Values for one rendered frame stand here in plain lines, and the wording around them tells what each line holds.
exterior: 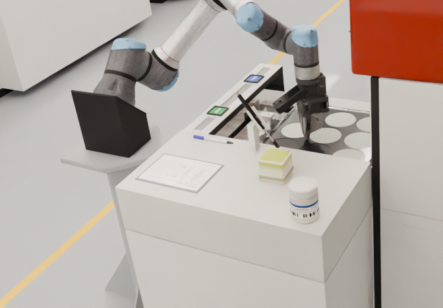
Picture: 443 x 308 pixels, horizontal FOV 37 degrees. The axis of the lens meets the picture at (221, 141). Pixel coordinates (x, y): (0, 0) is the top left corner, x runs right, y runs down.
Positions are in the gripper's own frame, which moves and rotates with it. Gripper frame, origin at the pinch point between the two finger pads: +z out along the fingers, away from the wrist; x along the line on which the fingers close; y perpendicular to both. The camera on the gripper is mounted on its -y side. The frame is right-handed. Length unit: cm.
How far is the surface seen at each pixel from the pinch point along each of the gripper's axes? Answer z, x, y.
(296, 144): 1.5, -1.3, -3.3
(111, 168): 10, 23, -62
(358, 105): 9.3, 29.1, 29.4
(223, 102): -4.6, 25.7, -20.5
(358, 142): 1.4, -8.4, 14.3
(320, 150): 1.5, -7.8, 2.4
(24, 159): 91, 201, -123
